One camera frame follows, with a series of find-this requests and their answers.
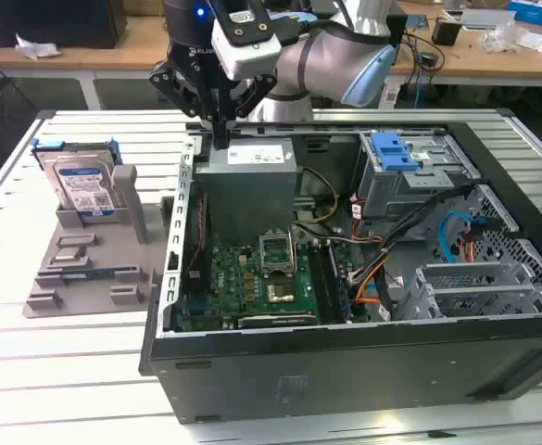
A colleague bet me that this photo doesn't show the crumpled white paper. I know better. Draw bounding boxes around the crumpled white paper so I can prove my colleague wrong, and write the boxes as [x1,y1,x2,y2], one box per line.
[14,32,63,62]

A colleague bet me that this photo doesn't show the clear plastic bags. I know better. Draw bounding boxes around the clear plastic bags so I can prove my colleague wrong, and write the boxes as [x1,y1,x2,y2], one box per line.
[480,22,531,53]

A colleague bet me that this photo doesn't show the long wooden desk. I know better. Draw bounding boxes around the long wooden desk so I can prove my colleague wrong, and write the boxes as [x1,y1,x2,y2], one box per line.
[0,16,172,111]

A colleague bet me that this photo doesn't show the blue wire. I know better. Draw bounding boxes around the blue wire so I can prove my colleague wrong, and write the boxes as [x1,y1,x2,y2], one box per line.
[437,210,479,263]

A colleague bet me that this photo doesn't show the grey flat tray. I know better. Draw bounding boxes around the grey flat tray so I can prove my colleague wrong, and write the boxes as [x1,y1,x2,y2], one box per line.
[460,7,517,32]

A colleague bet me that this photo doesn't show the blue cardboard box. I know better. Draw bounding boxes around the blue cardboard box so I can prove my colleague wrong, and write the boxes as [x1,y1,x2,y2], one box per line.
[506,0,542,25]

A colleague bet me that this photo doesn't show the hard disk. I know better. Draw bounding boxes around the hard disk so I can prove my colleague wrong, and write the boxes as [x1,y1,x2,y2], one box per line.
[30,136,124,219]

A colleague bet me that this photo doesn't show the CPU socket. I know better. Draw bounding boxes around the CPU socket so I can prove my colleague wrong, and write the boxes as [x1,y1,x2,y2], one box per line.
[265,276,297,305]

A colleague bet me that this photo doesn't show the blue RAM stick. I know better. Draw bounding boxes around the blue RAM stick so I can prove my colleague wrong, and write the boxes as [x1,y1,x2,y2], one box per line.
[61,266,117,281]

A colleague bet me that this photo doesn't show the wooden desk with clutter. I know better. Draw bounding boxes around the wooden desk with clutter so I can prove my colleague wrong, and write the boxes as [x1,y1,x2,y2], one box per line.
[388,0,542,88]

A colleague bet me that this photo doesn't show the red and black wire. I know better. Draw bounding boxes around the red and black wire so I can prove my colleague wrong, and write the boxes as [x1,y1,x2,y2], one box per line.
[184,193,208,279]

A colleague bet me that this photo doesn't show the grey drive cage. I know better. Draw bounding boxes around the grey drive cage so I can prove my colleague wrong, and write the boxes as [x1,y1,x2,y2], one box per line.
[357,132,484,223]

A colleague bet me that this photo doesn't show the installed RAM stick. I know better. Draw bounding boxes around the installed RAM stick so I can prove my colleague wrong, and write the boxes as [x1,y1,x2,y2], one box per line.
[328,243,352,324]

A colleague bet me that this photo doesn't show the black graphics card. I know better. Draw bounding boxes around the black graphics card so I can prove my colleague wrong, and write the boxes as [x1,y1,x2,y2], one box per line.
[223,311,321,331]

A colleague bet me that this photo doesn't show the black open PC case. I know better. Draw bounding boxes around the black open PC case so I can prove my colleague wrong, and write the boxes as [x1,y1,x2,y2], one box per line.
[138,108,542,426]

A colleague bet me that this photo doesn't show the CPU chip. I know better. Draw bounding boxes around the CPU chip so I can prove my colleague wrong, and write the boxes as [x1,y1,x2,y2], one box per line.
[53,246,89,263]

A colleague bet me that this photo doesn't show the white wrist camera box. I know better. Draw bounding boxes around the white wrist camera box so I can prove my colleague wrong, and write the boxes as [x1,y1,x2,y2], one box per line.
[211,17,284,82]

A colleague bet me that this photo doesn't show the green motherboard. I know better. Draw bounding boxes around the green motherboard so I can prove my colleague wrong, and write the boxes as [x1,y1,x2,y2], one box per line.
[180,240,370,332]

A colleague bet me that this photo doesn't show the yellow wire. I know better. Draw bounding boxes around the yellow wire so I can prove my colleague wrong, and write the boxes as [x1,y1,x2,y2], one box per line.
[292,165,341,232]

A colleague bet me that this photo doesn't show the grey disk bay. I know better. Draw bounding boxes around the grey disk bay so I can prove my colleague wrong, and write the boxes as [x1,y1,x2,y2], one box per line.
[394,261,542,322]

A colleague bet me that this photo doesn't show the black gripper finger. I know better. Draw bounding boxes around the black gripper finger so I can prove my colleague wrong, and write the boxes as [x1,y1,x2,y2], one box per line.
[221,74,280,150]
[148,58,224,150]

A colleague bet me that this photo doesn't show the grey power supply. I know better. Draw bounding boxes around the grey power supply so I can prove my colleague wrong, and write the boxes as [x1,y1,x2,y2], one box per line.
[194,137,300,246]

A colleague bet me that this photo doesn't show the black wire bundle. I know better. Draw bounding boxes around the black wire bundle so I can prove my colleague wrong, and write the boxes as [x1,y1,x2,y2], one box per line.
[347,183,481,285]

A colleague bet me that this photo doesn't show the grey parts rack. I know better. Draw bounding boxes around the grey parts rack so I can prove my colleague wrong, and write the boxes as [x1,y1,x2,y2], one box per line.
[23,164,178,320]

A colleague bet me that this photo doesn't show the metal socket cover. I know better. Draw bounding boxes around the metal socket cover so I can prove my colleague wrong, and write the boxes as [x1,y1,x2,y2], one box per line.
[257,229,298,279]

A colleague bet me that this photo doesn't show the small black cube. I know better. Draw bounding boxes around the small black cube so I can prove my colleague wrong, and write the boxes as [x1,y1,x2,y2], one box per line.
[431,18,464,47]

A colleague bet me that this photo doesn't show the large black box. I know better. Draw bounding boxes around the large black box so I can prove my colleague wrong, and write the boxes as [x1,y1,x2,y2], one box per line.
[0,0,129,50]

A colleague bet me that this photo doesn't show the orange wire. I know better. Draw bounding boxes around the orange wire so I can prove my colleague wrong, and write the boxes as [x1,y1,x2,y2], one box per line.
[353,276,384,306]

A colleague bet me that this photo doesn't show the blue drive latch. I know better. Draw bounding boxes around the blue drive latch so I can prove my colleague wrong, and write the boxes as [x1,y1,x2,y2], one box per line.
[371,133,417,172]

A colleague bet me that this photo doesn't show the black computer tower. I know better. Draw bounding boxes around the black computer tower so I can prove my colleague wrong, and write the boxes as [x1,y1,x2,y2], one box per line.
[384,12,410,67]

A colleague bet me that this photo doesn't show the black RAM slot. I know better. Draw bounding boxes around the black RAM slot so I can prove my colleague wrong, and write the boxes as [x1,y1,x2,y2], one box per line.
[308,245,335,325]

